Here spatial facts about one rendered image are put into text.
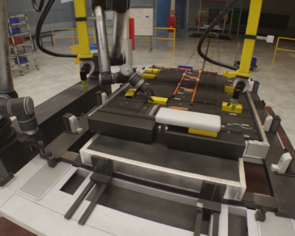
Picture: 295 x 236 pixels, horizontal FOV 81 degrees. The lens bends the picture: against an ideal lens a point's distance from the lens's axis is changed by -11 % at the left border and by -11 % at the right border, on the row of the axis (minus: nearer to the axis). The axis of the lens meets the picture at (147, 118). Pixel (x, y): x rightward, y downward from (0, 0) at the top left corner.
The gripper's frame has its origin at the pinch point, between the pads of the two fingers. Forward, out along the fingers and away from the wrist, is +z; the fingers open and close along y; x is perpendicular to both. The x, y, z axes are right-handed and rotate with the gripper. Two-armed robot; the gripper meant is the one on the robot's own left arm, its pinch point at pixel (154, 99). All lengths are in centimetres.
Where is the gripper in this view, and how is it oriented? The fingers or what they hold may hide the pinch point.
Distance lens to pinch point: 165.1
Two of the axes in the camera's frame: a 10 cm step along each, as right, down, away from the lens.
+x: -6.1, 5.7, 5.5
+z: 7.3, 6.8, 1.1
